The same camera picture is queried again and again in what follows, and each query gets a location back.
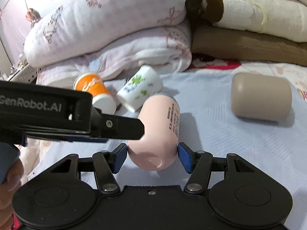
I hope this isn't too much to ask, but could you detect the pink plastic cup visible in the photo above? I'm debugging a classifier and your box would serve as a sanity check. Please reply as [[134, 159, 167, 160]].
[[127, 94, 181, 171]]

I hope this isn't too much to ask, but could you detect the orange paper cup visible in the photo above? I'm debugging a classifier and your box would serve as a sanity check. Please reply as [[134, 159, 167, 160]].
[[73, 72, 117, 115]]

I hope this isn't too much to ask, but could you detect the taupe plastic cup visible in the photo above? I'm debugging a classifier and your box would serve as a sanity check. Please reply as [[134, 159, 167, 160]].
[[231, 73, 292, 122]]

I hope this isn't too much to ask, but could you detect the white frog paper cup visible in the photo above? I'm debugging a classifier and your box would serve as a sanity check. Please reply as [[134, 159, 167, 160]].
[[116, 65, 163, 113]]

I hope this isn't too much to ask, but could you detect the person's left hand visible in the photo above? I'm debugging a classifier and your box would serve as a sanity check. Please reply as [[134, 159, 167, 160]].
[[0, 158, 24, 230]]

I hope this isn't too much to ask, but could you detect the patterned bedside table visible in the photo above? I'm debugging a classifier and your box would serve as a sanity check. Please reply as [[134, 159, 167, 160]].
[[1, 53, 38, 84]]

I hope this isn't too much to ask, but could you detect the light blue patterned cloth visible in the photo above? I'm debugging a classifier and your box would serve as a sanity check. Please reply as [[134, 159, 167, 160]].
[[28, 73, 306, 229]]

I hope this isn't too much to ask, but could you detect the grey bunny plush toy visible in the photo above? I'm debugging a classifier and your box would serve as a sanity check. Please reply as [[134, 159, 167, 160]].
[[26, 8, 41, 23]]

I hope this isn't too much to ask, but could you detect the pink checked folded quilt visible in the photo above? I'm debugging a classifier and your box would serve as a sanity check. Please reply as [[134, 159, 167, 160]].
[[24, 0, 191, 88]]

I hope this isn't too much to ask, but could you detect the pink cartoon bed sheet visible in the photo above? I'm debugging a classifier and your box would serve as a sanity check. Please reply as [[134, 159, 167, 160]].
[[14, 57, 307, 230]]

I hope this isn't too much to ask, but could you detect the brown pillow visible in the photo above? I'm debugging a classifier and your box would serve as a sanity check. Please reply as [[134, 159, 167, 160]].
[[191, 26, 306, 67]]

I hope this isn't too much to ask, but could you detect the cream folded blanket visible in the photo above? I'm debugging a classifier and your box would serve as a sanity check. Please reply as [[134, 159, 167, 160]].
[[202, 0, 306, 43]]

